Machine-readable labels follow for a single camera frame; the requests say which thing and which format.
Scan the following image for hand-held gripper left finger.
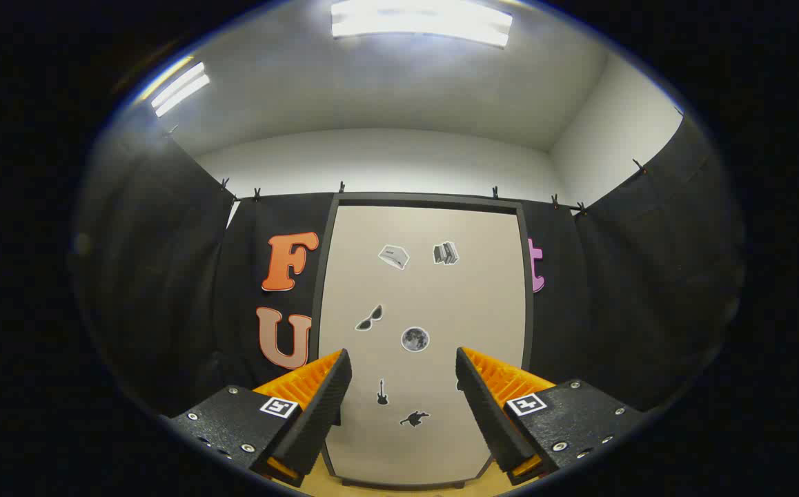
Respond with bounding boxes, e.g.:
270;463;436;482
161;349;353;487

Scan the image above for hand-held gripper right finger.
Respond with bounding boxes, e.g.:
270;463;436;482
455;347;647;486

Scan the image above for beige shoe cabinet door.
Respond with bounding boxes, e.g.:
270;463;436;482
318;205;526;485

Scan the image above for dark grey shoe cabinet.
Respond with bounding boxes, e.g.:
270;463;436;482
310;192;535;491

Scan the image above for small ceiling light panel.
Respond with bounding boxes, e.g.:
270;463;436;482
150;61;211;118

